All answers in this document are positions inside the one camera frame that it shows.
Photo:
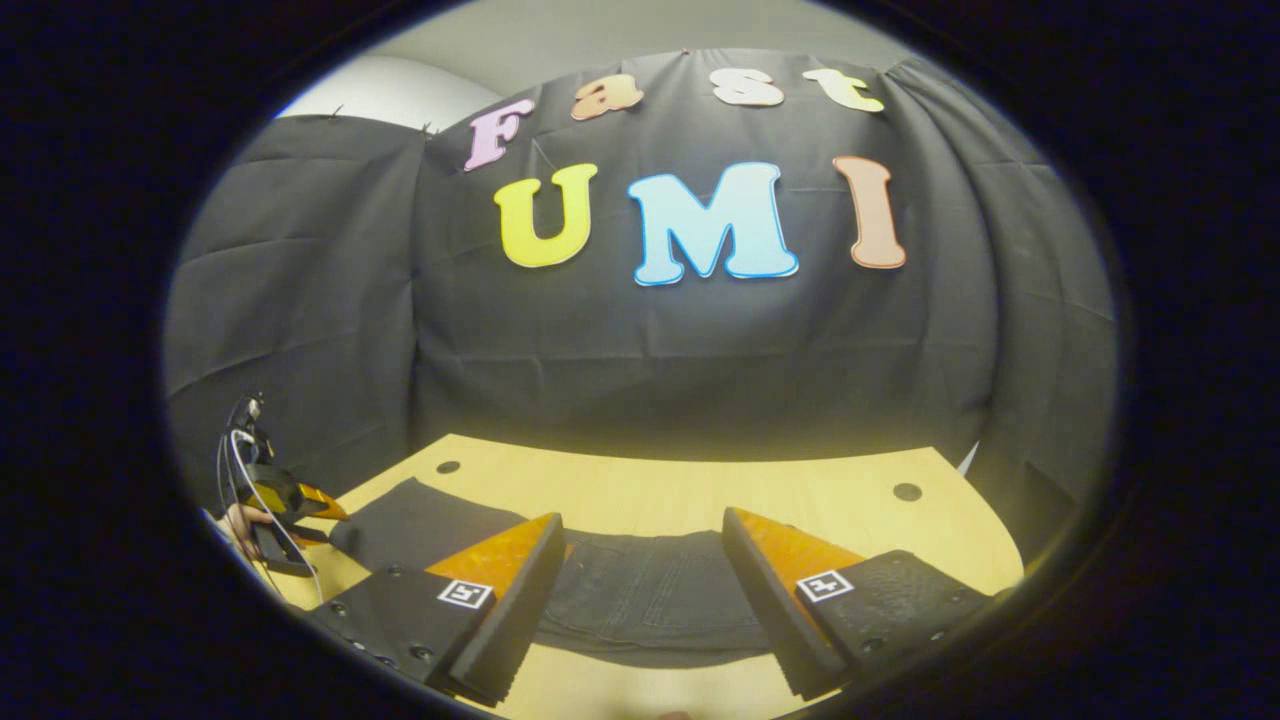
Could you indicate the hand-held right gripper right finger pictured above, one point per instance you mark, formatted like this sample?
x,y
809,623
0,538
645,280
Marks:
x,y
780,620

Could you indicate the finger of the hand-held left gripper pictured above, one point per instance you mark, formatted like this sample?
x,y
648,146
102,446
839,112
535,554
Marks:
x,y
322,502

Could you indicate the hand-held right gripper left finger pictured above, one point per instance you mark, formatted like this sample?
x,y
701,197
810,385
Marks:
x,y
510,620

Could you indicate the dark grey jeans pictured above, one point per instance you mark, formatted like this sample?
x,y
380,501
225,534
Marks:
x,y
650,590

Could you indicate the black backdrop cloth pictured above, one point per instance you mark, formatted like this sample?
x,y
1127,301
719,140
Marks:
x,y
620,350

